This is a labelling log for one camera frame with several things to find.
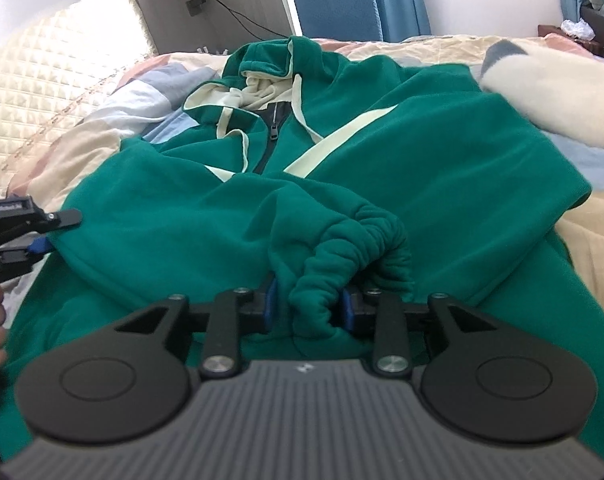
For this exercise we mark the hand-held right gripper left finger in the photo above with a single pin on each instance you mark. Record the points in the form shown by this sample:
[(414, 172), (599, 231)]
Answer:
[(271, 302)]

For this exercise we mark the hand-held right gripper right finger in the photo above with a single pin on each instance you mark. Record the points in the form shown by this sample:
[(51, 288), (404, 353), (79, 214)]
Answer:
[(346, 309)]

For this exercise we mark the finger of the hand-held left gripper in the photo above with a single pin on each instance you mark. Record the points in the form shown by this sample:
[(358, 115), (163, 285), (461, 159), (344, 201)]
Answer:
[(27, 255), (62, 218)]

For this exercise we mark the green hoodie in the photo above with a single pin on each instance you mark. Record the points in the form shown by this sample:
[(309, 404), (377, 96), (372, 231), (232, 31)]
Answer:
[(407, 170)]

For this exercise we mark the patchwork quilt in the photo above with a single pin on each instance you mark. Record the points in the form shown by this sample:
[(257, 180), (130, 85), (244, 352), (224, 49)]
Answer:
[(132, 95)]

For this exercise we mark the white fluffy blanket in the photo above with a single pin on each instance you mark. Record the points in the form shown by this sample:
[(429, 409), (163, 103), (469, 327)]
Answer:
[(557, 90)]

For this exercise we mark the blue padded chair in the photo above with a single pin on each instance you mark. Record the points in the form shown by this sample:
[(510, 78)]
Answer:
[(332, 0)]

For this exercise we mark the dark red cabinet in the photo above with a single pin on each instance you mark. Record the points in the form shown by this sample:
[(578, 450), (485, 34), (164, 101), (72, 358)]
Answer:
[(552, 30)]

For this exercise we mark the clear plastic bag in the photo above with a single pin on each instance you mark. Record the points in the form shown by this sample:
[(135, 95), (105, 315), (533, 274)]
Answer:
[(577, 29)]

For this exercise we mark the wall socket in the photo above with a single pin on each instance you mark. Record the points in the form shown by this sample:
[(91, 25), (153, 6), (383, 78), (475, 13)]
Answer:
[(196, 6)]

